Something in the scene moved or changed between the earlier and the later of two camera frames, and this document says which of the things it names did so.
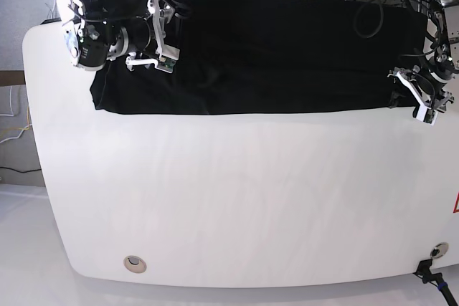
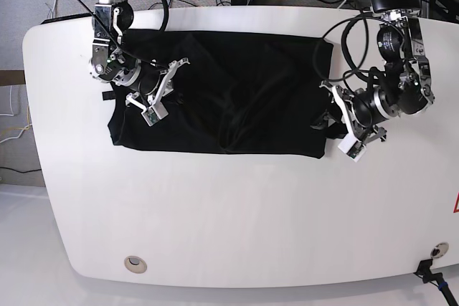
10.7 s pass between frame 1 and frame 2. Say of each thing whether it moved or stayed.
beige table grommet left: stayed
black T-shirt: moved
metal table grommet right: stayed
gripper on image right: moved
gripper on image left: moved
